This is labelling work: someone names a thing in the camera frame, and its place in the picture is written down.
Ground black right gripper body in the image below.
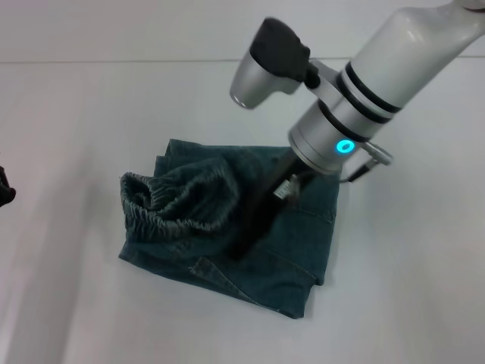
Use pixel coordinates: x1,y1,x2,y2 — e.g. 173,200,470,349
256,149,316,244

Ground blue denim shorts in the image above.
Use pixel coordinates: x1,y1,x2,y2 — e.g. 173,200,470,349
117,137,339,322

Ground metal elbow cable connector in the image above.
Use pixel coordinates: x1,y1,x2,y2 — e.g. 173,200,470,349
365,141,394,167

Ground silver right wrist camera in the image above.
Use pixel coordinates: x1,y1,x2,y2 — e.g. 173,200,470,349
228,16,312,111

